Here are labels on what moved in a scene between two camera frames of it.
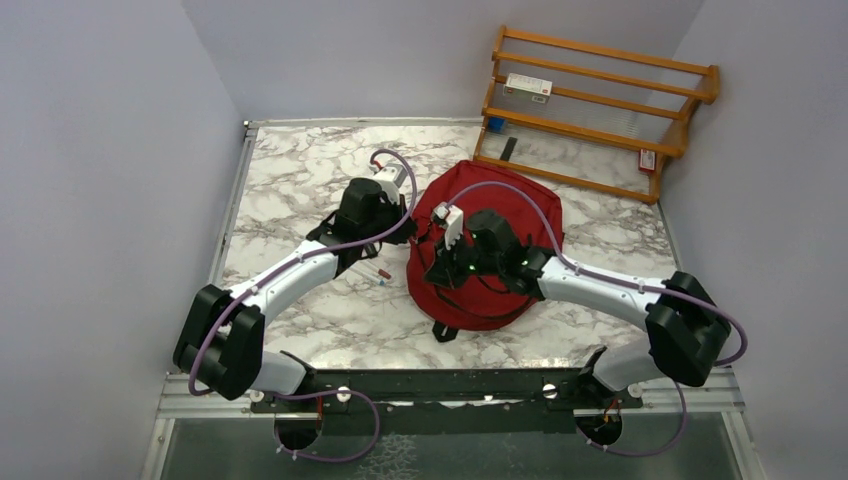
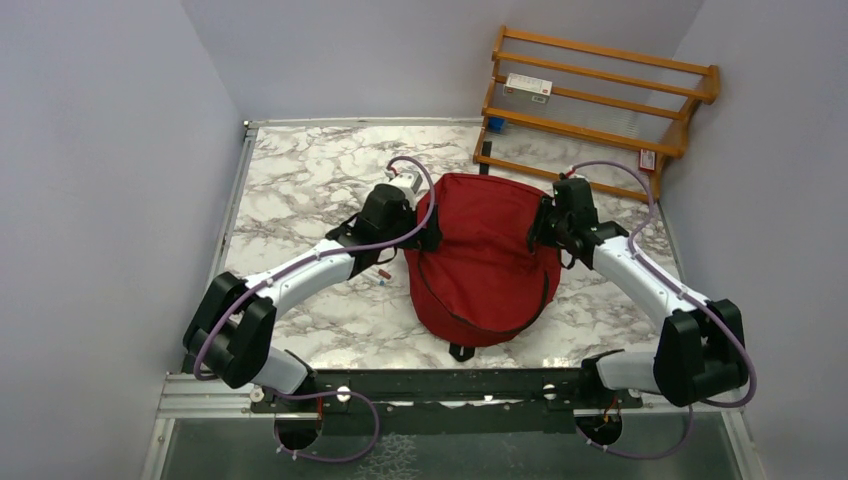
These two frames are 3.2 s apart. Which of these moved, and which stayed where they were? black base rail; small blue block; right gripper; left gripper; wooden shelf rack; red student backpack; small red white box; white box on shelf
Moved: left gripper; red student backpack; right gripper
Stayed: black base rail; white box on shelf; wooden shelf rack; small red white box; small blue block
